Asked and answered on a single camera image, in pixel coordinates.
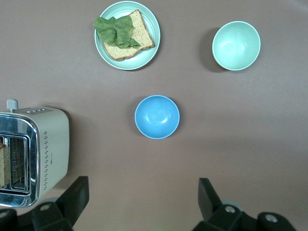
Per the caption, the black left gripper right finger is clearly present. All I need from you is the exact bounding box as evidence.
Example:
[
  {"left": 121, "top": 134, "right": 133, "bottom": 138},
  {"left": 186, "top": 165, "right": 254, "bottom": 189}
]
[{"left": 192, "top": 178, "right": 297, "bottom": 231}]

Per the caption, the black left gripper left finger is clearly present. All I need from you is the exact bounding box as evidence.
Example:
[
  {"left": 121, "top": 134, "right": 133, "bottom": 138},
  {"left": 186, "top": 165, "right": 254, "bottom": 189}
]
[{"left": 31, "top": 176, "right": 90, "bottom": 231}]

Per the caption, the blue bowl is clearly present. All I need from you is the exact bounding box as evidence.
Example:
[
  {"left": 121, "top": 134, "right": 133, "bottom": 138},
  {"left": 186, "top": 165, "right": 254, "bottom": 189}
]
[{"left": 134, "top": 95, "right": 180, "bottom": 140}]

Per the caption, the pale mint bowl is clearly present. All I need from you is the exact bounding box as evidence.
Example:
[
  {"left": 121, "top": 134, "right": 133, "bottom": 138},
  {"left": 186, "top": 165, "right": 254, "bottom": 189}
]
[{"left": 212, "top": 21, "right": 261, "bottom": 72}]

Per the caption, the beige chrome toaster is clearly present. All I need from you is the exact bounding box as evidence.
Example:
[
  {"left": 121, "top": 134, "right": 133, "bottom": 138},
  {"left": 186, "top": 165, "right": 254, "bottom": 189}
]
[{"left": 0, "top": 99, "right": 71, "bottom": 208}]

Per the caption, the brown table cover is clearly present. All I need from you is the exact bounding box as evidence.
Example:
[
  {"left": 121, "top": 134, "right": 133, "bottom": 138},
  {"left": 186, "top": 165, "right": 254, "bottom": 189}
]
[{"left": 0, "top": 0, "right": 308, "bottom": 231}]

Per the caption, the brown bread slice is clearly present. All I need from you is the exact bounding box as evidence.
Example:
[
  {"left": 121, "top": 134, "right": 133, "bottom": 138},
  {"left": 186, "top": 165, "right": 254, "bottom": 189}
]
[
  {"left": 103, "top": 9, "right": 156, "bottom": 62},
  {"left": 0, "top": 141, "right": 12, "bottom": 188}
]

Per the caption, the green lettuce leaf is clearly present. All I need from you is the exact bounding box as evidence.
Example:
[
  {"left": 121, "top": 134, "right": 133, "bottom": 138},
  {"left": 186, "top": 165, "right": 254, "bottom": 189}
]
[{"left": 93, "top": 16, "right": 141, "bottom": 50}]

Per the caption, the pale green plate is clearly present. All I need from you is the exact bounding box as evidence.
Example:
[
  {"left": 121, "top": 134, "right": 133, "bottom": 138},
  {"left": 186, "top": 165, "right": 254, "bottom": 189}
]
[{"left": 94, "top": 0, "right": 161, "bottom": 71}]

